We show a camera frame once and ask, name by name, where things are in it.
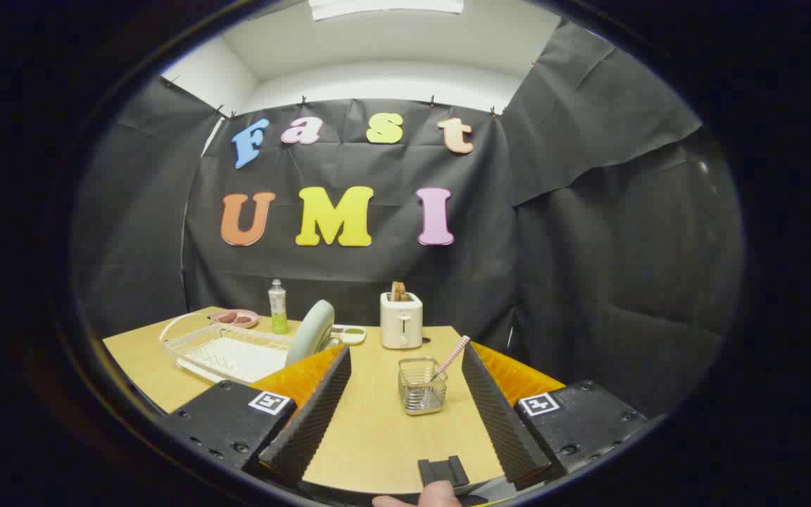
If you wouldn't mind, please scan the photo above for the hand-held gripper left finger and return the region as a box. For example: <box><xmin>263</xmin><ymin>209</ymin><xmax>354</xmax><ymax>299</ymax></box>
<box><xmin>158</xmin><ymin>344</ymin><xmax>353</xmax><ymax>488</ymax></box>

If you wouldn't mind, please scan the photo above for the ceiling light panel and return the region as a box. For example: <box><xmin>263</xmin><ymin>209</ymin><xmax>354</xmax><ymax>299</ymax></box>
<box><xmin>308</xmin><ymin>0</ymin><xmax>465</xmax><ymax>20</ymax></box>

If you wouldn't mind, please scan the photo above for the black backdrop cloth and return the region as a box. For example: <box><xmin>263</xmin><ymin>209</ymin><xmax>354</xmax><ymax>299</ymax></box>
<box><xmin>71</xmin><ymin>18</ymin><xmax>748</xmax><ymax>423</ymax></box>

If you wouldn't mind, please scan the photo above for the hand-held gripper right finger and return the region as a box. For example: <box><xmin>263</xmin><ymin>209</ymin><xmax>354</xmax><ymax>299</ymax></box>
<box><xmin>461</xmin><ymin>342</ymin><xmax>650</xmax><ymax>492</ymax></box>

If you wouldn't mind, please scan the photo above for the clear bottle with green liquid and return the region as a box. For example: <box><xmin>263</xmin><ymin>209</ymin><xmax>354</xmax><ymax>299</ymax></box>
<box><xmin>268</xmin><ymin>279</ymin><xmax>290</xmax><ymax>335</ymax></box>

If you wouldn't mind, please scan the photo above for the small pink plate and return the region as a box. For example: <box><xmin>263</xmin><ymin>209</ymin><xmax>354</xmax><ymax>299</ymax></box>
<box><xmin>210</xmin><ymin>309</ymin><xmax>260</xmax><ymax>330</ymax></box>

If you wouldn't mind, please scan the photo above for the white drip tray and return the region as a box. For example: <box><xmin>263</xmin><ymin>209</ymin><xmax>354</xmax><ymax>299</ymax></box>
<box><xmin>177</xmin><ymin>337</ymin><xmax>294</xmax><ymax>385</ymax></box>

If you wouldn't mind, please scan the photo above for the pale green plate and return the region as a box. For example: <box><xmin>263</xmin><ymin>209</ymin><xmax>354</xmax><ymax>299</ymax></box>
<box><xmin>284</xmin><ymin>299</ymin><xmax>336</xmax><ymax>367</ymax></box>

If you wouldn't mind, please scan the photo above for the pink checkered handle spoon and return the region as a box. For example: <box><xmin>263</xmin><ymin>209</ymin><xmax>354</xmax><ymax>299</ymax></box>
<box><xmin>431</xmin><ymin>335</ymin><xmax>471</xmax><ymax>384</ymax></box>

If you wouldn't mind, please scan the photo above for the white wire dish rack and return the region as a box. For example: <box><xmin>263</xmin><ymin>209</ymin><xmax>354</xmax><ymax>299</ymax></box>
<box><xmin>159</xmin><ymin>312</ymin><xmax>341</xmax><ymax>387</ymax></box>

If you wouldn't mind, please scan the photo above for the cream toaster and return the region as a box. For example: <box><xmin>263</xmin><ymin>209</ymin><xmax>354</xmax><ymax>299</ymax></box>
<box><xmin>379</xmin><ymin>292</ymin><xmax>424</xmax><ymax>350</ymax></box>

